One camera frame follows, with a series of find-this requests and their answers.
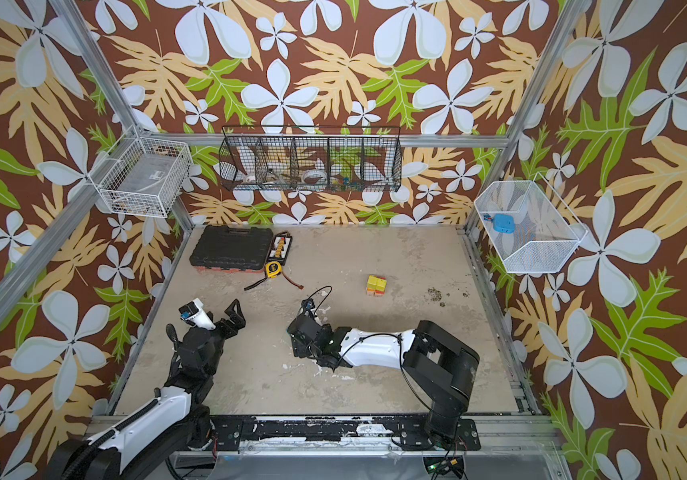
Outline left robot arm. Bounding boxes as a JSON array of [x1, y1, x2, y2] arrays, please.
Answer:
[[45, 298, 247, 479]]

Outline yellow tape measure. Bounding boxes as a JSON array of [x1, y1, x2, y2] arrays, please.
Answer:
[[265, 261, 283, 279]]

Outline black tool case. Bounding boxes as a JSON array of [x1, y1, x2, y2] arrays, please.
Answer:
[[190, 226, 274, 271]]

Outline electronics board with led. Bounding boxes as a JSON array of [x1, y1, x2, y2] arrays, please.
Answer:
[[423, 456, 467, 479]]

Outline blue object in basket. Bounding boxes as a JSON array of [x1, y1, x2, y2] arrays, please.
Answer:
[[483, 214, 515, 234]]

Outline white mesh basket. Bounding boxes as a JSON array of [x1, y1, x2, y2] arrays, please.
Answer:
[[475, 174, 589, 276]]

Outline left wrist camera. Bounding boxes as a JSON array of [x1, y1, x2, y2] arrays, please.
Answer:
[[179, 298, 216, 331]]

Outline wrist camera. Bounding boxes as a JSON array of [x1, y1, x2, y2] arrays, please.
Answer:
[[179, 298, 216, 331], [301, 298, 317, 318]]

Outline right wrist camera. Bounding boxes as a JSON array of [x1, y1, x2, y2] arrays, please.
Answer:
[[301, 298, 317, 318]]

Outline red black cable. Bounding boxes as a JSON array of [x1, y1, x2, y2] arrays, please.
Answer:
[[244, 268, 306, 293]]

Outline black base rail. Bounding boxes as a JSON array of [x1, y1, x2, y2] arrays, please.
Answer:
[[198, 415, 481, 452]]

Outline white wire basket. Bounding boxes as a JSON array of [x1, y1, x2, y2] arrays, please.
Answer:
[[90, 127, 193, 218]]

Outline black wire basket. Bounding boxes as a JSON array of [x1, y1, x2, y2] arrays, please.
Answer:
[[216, 126, 403, 193]]

